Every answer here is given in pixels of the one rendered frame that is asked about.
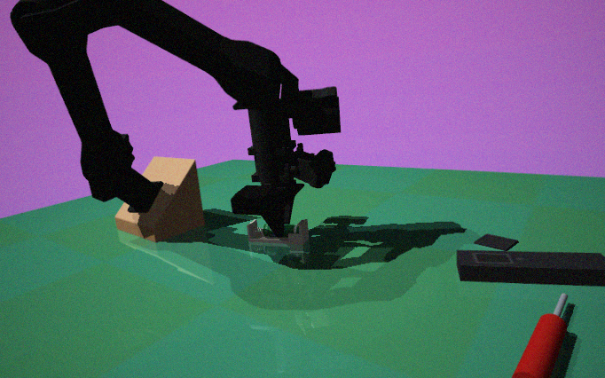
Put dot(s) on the green cylindrical battery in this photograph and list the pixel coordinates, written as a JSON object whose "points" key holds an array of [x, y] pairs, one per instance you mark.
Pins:
{"points": [[288, 228]]}

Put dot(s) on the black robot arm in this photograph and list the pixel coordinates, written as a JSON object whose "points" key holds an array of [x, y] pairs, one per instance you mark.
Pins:
{"points": [[56, 31]]}

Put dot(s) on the red-handled screwdriver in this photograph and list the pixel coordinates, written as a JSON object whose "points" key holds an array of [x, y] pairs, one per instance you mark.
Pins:
{"points": [[540, 355]]}

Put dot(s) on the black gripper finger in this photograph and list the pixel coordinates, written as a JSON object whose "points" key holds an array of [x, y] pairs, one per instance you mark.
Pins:
{"points": [[276, 221], [291, 193]]}

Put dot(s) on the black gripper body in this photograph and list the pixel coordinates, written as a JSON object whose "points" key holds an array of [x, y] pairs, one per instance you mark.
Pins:
{"points": [[265, 199]]}

